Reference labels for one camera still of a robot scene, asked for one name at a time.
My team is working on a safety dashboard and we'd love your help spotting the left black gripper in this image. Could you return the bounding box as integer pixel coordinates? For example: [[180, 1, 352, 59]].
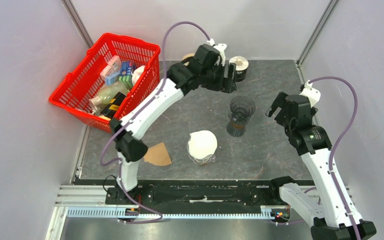
[[200, 62, 237, 94]]

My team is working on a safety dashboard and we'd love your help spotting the dark smoked plastic dripper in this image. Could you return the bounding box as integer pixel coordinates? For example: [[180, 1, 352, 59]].
[[228, 96, 256, 126]]

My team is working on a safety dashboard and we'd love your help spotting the white paper coffee filter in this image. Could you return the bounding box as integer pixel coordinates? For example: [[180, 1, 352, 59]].
[[187, 130, 218, 156]]

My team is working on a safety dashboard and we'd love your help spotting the clear glass dripper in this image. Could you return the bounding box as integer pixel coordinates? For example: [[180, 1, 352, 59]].
[[187, 147, 216, 166]]

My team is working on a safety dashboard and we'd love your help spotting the brown paper coffee filter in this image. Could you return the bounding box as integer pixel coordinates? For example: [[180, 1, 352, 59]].
[[143, 142, 172, 167]]

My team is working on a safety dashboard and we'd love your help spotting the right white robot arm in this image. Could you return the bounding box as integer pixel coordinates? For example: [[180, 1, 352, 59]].
[[265, 91, 377, 240]]

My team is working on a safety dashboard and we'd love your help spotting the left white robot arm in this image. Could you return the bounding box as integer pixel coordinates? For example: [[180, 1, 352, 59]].
[[109, 43, 237, 204]]

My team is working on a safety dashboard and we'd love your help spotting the black wrapped paper roll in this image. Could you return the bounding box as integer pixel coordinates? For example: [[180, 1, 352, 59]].
[[229, 56, 249, 83]]

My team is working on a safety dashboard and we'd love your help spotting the dark glass carafe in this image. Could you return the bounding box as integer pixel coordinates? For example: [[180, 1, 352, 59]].
[[226, 120, 246, 137]]

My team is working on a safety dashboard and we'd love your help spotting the beige paper roll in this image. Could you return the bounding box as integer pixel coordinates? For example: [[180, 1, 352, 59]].
[[181, 53, 195, 66]]

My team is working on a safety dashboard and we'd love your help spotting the small glass server cup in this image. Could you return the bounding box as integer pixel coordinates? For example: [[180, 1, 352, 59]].
[[193, 158, 212, 166]]

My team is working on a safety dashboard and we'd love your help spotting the white bottle in basket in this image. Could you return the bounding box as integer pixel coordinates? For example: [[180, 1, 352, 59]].
[[131, 65, 145, 86]]

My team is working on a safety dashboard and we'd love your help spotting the blue snack box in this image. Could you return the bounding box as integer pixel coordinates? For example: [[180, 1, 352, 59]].
[[118, 61, 136, 84]]

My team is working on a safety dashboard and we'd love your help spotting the red plastic shopping basket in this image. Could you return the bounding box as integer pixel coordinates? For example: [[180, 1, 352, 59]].
[[48, 33, 161, 132]]

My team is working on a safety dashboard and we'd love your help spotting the pink white packet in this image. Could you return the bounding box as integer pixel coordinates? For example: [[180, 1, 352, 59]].
[[100, 55, 122, 80]]

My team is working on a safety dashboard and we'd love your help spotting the black yellow package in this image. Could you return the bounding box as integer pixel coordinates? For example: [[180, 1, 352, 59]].
[[99, 92, 126, 120]]

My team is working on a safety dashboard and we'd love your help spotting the pale green liquid bottle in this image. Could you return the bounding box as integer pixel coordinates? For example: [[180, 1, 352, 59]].
[[89, 81, 130, 115]]

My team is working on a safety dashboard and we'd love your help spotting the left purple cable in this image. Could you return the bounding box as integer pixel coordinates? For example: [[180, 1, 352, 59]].
[[99, 21, 213, 225]]

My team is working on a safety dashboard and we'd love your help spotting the aluminium slotted rail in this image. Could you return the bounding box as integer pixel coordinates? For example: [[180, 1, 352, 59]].
[[56, 185, 292, 220]]

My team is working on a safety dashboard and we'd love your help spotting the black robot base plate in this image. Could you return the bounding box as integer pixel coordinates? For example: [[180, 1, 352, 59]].
[[104, 179, 287, 210]]

